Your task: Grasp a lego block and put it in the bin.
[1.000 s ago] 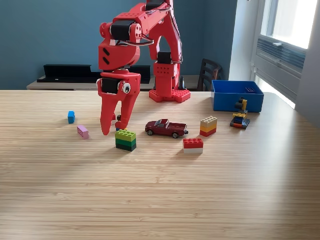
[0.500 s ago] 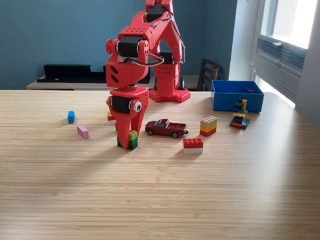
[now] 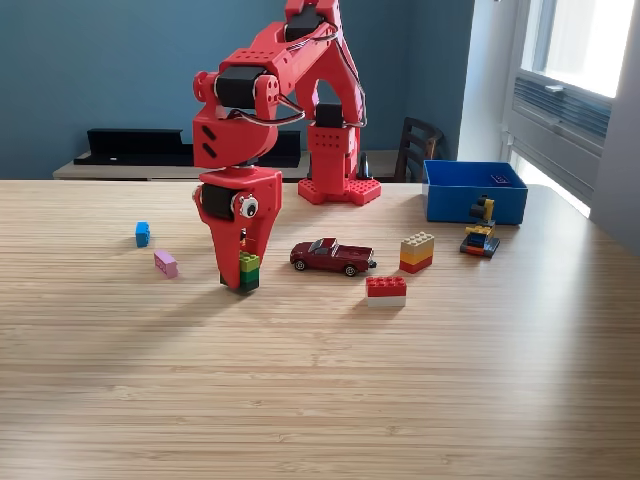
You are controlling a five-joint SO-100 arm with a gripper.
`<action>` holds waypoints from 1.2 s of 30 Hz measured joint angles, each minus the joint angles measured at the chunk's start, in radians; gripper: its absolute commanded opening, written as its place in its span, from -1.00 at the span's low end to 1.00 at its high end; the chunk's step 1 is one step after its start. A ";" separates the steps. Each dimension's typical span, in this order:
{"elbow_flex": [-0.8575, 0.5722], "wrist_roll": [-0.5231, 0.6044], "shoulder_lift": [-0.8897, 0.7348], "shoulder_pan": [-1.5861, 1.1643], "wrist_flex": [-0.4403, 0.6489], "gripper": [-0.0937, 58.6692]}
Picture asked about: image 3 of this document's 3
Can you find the green lego brick stack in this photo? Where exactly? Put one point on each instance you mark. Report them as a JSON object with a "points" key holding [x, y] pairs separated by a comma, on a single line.
{"points": [[250, 272]]}

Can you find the pink lego brick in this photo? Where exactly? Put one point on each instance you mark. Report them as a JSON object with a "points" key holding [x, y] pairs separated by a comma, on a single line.
{"points": [[166, 264]]}

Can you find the purple pink brick stack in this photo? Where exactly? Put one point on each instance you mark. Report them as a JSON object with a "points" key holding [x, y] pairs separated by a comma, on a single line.
{"points": [[500, 179]]}

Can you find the small blue lego brick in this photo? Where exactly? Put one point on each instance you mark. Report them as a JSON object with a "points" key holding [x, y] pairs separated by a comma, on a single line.
{"points": [[142, 235]]}

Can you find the blue plastic bin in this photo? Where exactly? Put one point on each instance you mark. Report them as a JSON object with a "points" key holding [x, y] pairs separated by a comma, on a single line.
{"points": [[450, 205]]}

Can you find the toy figure red shirt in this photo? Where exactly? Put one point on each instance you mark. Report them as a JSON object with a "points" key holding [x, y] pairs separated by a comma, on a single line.
{"points": [[243, 234]]}

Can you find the dark red toy car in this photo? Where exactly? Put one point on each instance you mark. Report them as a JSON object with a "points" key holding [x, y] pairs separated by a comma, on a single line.
{"points": [[330, 256]]}

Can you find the black table clamp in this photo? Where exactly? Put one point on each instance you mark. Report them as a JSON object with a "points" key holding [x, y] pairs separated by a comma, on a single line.
{"points": [[365, 167]]}

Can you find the pale wooden sideboard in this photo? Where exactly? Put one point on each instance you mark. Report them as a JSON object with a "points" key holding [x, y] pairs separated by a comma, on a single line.
{"points": [[125, 172]]}

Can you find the red white brick stack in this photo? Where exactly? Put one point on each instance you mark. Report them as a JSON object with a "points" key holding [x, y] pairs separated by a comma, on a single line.
{"points": [[386, 291]]}

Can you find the tan orange red brick stack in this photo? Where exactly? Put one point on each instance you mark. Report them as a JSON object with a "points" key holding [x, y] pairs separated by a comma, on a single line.
{"points": [[416, 254]]}

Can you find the dark wooden chair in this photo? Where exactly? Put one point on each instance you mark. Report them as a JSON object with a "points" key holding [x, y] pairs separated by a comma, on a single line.
{"points": [[415, 150]]}

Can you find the small yellow toy digger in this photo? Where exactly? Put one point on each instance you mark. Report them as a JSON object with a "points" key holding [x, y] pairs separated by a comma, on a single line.
{"points": [[480, 235]]}

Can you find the grey vent unit under window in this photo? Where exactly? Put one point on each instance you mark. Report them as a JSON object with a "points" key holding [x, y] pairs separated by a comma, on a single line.
{"points": [[560, 130]]}

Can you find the bright window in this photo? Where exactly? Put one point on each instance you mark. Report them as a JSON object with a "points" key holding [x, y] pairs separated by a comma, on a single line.
{"points": [[590, 40]]}

